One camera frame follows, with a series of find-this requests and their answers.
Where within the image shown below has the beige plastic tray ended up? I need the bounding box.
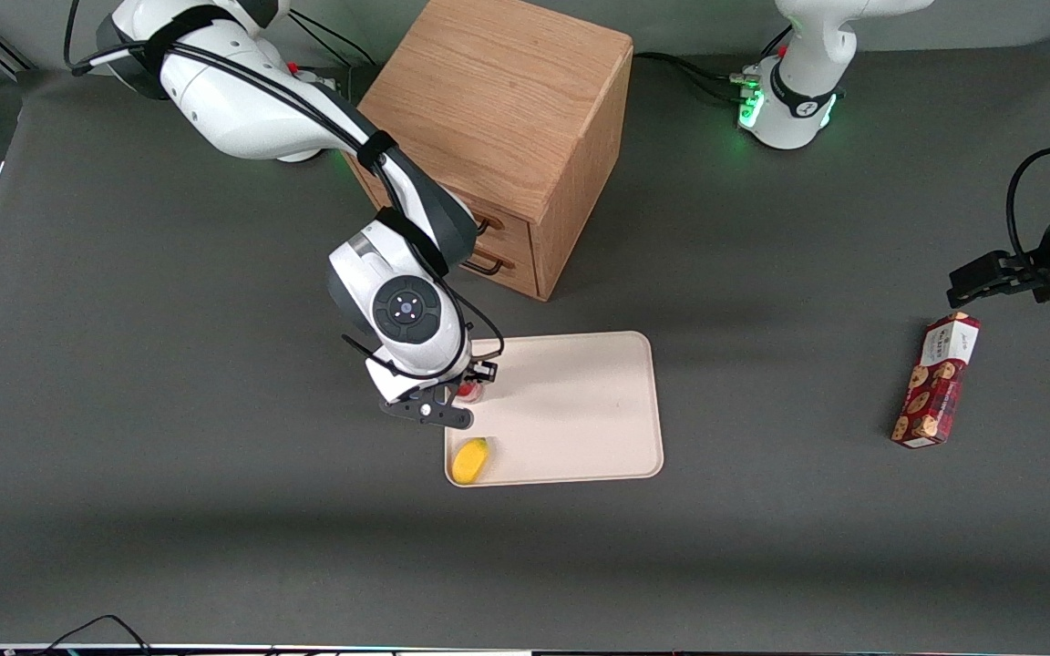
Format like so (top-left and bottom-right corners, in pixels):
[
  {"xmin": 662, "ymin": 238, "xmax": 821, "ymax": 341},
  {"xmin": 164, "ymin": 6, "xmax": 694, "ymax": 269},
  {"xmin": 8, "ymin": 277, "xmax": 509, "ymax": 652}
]
[{"xmin": 444, "ymin": 331, "xmax": 664, "ymax": 487}]

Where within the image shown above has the yellow lemon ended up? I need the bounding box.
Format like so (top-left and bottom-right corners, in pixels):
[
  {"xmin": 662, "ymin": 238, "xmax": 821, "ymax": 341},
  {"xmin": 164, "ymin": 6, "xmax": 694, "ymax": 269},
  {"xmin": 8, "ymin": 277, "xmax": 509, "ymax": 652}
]
[{"xmin": 450, "ymin": 436, "xmax": 491, "ymax": 486}]

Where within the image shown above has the red cookie box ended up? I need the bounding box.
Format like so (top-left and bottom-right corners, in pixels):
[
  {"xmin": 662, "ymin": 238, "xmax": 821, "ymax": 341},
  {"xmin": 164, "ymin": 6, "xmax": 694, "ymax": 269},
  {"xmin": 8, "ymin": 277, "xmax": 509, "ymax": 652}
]
[{"xmin": 890, "ymin": 312, "xmax": 983, "ymax": 450}]

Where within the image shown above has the wooden drawer front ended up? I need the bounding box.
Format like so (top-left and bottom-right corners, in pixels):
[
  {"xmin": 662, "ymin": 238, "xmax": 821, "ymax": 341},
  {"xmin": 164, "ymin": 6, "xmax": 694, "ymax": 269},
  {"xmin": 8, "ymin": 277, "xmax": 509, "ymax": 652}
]
[
  {"xmin": 459, "ymin": 239, "xmax": 540, "ymax": 300},
  {"xmin": 346, "ymin": 155, "xmax": 540, "ymax": 267}
]

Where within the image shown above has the wooden drawer cabinet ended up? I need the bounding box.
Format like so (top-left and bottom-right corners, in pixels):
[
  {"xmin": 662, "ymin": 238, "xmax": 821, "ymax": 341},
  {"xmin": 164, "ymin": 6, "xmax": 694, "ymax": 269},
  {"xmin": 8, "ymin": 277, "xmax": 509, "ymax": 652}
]
[{"xmin": 343, "ymin": 0, "xmax": 634, "ymax": 302}]

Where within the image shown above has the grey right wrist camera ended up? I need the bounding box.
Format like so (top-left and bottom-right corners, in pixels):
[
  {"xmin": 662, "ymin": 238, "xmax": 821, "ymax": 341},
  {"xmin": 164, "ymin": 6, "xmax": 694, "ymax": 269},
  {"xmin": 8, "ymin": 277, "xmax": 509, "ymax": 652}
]
[{"xmin": 378, "ymin": 390, "xmax": 475, "ymax": 430}]

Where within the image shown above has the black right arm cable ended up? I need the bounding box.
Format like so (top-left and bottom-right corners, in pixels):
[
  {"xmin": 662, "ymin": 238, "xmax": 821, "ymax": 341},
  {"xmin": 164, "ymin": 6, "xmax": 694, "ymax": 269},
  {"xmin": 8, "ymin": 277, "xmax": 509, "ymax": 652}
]
[{"xmin": 64, "ymin": 0, "xmax": 506, "ymax": 384}]

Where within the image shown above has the black cable bundle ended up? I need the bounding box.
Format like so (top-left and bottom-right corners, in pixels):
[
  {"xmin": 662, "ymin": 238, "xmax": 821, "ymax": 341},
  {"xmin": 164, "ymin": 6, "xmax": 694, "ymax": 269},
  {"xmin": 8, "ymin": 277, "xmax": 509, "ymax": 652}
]
[{"xmin": 633, "ymin": 26, "xmax": 795, "ymax": 103}]

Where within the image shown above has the black thin cable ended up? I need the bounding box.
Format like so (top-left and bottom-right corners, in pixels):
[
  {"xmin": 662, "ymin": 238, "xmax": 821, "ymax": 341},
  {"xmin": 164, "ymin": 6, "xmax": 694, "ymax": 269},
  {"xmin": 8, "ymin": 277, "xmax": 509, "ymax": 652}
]
[{"xmin": 292, "ymin": 9, "xmax": 378, "ymax": 70}]

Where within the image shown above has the black curved cable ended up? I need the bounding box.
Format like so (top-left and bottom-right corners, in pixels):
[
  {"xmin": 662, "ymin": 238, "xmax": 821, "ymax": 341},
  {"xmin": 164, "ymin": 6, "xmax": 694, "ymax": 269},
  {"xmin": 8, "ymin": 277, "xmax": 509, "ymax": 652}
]
[{"xmin": 31, "ymin": 614, "xmax": 154, "ymax": 656}]

